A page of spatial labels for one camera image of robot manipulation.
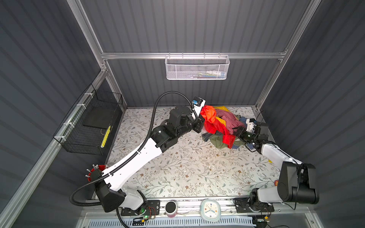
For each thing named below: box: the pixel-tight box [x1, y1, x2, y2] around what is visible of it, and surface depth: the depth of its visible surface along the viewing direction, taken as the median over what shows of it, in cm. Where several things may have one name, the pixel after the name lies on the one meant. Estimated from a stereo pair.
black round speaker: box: [164, 200, 178, 219], surface depth 71 cm
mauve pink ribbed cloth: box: [215, 109, 247, 135], surface depth 86 cm
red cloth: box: [200, 104, 236, 149], surface depth 66 cm
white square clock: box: [199, 198, 222, 222], surface depth 72 cm
